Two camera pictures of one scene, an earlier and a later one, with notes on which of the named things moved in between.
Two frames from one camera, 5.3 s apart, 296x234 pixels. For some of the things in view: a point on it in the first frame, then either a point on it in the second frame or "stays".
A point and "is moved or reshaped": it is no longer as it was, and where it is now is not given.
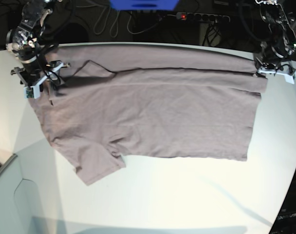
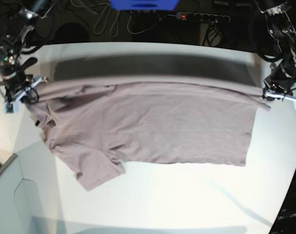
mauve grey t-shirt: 101,103 is moved or reshaped
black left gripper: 20,41 to 12,70
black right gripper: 272,53 to 285,76
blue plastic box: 144,5 stays
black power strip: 202,17 stays
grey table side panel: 15,203 stays
